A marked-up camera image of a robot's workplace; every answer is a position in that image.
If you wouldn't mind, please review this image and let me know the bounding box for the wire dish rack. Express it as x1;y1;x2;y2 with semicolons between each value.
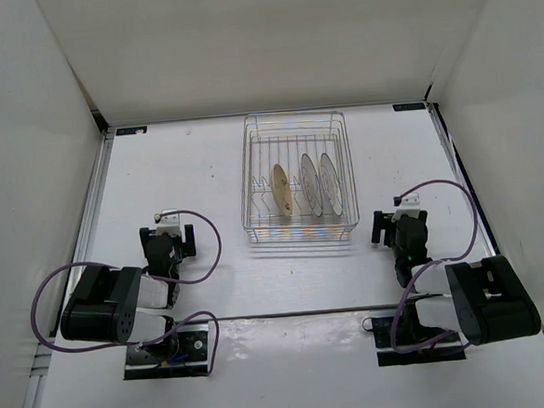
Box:
241;110;360;243

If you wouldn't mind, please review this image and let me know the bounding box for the cream floral plate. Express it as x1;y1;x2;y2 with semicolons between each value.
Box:
270;163;292;217

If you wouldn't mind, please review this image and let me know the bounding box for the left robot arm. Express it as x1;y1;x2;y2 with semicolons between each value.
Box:
61;224;196;361

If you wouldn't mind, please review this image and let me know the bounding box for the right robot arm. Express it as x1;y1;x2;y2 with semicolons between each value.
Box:
372;210;542;355

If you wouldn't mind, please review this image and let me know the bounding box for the white plate right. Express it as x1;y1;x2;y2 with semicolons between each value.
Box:
320;153;344;216

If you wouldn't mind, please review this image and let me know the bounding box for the white plate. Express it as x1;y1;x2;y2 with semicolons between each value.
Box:
320;153;344;216
300;153;323;218

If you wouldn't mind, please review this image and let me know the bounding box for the white plate middle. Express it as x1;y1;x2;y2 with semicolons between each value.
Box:
300;153;323;218

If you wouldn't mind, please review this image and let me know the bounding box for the left corner label sticker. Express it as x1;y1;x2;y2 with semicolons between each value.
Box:
115;126;147;136

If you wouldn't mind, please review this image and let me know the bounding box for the corner label sticker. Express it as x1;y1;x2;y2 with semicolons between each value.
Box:
392;102;426;112
115;126;147;136

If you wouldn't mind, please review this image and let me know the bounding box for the right corner label sticker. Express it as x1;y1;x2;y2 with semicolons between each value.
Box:
392;102;426;112

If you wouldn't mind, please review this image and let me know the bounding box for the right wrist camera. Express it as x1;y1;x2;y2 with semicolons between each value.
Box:
391;192;421;223

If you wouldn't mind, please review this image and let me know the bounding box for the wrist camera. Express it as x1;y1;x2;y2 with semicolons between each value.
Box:
154;210;182;238
391;192;421;223

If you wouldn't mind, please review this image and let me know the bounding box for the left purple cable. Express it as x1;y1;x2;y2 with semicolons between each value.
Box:
23;207;233;388

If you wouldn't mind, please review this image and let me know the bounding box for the purple cable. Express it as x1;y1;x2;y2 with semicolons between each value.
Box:
23;207;233;388
379;176;490;355

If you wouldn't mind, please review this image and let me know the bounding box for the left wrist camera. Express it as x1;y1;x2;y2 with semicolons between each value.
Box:
154;210;182;238

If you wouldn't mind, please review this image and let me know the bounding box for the right aluminium frame rail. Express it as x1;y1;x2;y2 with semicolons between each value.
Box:
426;93;544;408

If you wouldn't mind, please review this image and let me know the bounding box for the aluminium frame rail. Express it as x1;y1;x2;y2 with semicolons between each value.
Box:
22;126;114;408
426;93;544;408

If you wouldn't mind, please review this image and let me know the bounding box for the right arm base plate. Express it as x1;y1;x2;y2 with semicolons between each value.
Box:
361;313;466;367

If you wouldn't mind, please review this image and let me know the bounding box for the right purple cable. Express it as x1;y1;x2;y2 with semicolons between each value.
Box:
379;176;490;355

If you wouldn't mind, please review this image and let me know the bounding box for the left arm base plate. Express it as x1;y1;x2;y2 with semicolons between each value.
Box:
123;323;210;381

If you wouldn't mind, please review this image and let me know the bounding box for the left aluminium frame rail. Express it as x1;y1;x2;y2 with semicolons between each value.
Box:
22;126;114;408

